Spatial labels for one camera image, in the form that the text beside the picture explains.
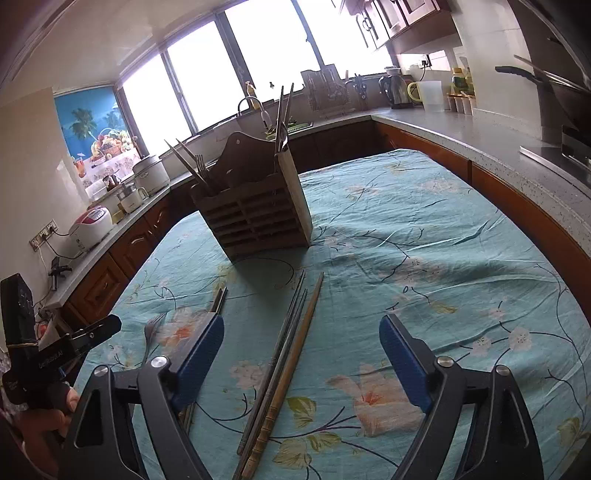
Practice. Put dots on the single wall socket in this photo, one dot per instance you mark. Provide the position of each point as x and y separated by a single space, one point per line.
425 61

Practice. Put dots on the chrome sink faucet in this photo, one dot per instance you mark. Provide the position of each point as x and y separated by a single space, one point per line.
265 120

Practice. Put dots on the gas stove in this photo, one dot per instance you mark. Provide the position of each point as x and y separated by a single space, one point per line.
558 152

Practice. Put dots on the large kitchen window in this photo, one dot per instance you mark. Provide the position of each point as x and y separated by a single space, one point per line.
207 83

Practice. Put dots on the large steel rice cooker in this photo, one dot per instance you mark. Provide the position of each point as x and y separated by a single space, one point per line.
150 175

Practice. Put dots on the steel fork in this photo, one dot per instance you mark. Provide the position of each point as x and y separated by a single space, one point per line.
201 168
154 334

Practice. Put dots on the wooden wall cabinets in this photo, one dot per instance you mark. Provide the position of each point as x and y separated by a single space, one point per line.
392 18

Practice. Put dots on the steel electric kettle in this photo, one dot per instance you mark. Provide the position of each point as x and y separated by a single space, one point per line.
395 92

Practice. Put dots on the metal chopstick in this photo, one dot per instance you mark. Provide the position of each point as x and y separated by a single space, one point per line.
280 120
272 360
290 332
288 110

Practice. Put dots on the person's left hand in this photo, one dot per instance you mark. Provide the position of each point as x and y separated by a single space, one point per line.
44 429

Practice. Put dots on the bamboo chopstick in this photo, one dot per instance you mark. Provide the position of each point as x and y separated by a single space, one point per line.
285 369
184 161
191 156

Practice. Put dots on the tropical fruit wall poster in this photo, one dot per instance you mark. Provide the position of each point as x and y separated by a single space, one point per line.
83 120

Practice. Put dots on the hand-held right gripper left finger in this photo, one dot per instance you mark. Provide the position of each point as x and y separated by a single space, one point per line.
198 360

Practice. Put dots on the yellow dish soap bottle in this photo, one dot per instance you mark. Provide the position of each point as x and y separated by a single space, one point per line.
253 99

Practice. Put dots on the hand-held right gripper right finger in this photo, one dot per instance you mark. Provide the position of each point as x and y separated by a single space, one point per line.
406 364

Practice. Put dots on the white food processor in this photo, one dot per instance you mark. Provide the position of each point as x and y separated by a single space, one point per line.
130 198

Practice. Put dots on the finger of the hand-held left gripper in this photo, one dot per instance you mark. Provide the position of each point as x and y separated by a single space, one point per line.
87 337

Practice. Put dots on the red and white rice cooker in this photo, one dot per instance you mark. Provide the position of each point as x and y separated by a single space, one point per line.
90 228

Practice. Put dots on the wall power outlet strip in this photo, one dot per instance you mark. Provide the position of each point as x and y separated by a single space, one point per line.
44 237

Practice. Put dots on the teal floral tablecloth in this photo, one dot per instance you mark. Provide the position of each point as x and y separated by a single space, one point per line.
415 221

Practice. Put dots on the wooden utensil holder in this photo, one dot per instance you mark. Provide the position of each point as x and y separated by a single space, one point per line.
258 217

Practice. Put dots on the green vegetable basket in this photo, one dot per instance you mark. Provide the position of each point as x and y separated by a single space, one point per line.
300 125

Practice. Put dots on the white spice jar set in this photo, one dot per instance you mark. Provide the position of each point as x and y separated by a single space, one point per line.
459 104

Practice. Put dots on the black wok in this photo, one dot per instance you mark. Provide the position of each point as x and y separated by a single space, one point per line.
568 97

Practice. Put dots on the grey kitchen countertop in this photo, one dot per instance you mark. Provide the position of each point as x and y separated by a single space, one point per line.
485 138

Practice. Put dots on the black kitchen tool stand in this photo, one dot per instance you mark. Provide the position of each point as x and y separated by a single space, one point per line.
361 92

